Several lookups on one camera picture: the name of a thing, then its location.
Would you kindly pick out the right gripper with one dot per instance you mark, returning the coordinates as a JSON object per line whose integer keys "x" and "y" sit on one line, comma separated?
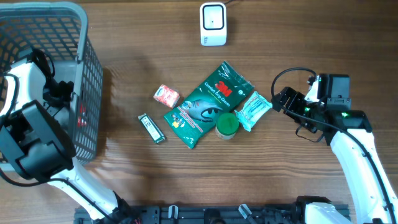
{"x": 296, "y": 98}

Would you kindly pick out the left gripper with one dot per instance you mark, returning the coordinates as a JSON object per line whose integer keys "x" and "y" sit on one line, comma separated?
{"x": 69, "y": 86}

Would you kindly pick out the light blue tissue packet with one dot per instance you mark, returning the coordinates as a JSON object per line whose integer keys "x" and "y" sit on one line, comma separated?
{"x": 254, "y": 108}

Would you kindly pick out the green lidded jar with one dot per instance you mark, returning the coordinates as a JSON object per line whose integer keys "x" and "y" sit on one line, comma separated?
{"x": 227, "y": 126}

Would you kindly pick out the red white small box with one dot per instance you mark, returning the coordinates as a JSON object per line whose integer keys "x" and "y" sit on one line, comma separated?
{"x": 167, "y": 96}

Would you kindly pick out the green 3M gloves packet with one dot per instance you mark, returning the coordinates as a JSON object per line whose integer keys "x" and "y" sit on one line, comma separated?
{"x": 223, "y": 90}

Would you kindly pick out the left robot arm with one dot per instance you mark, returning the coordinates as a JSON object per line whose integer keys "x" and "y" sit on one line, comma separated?
{"x": 39, "y": 149}

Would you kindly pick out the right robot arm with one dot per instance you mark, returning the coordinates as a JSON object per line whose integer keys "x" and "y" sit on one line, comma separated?
{"x": 327, "y": 108}

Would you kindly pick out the grey plastic shopping basket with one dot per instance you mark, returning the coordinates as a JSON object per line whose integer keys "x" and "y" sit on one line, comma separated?
{"x": 60, "y": 29}

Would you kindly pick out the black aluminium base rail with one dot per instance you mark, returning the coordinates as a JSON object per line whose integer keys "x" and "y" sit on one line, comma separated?
{"x": 202, "y": 215}

